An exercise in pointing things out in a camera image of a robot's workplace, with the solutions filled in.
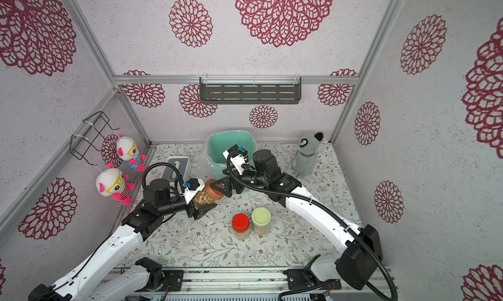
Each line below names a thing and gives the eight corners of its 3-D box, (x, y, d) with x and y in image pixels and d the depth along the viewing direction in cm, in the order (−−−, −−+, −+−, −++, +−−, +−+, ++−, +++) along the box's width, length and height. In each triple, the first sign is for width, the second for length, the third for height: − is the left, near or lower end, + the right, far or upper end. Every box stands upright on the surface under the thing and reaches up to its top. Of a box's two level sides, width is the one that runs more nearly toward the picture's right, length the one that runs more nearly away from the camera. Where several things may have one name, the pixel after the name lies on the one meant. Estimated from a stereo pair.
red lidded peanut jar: (233, 239, 86) (231, 228, 75) (234, 226, 90) (232, 213, 79) (249, 239, 86) (249, 228, 75) (249, 226, 90) (249, 213, 79)
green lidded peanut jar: (251, 236, 87) (251, 224, 76) (251, 220, 92) (251, 207, 81) (269, 236, 87) (272, 224, 76) (268, 220, 92) (270, 207, 81)
